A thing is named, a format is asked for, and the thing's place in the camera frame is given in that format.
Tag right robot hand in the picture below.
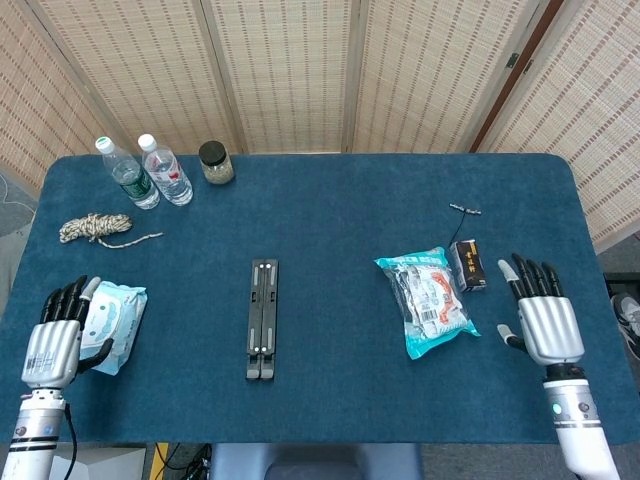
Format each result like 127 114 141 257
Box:
496 252 586 367

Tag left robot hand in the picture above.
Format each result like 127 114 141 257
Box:
19 274 117 391

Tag black folding laptop stand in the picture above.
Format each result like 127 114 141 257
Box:
244 258 280 382

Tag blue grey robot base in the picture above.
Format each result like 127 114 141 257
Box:
209 442 425 480

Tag light blue wet wipes pack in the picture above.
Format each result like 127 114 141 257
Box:
79 280 149 377

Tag grey sneaker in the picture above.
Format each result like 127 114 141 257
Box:
609 292 640 360

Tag small black carton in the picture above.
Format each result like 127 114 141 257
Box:
448 238 490 294

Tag teal snack bag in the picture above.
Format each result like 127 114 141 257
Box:
373 245 482 361

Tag white box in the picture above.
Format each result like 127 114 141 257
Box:
49 444 149 480

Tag green label water bottle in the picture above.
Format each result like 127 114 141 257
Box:
94 135 161 211

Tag red label water bottle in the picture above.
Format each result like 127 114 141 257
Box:
137 133 194 207

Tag glass jar black lid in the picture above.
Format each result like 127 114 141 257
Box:
198 140 235 187

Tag blue felt table mat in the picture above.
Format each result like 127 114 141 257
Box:
0 152 640 446

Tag bamboo folding screen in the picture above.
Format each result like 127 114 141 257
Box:
0 0 640 256

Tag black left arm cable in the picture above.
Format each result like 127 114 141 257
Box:
62 404 80 480

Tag coiled beige patterned rope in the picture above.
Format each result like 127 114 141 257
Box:
58 212 165 250

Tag metal bar with black cord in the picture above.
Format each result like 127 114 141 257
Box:
448 202 484 247

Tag black floor cables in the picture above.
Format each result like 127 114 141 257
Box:
167 442 214 480

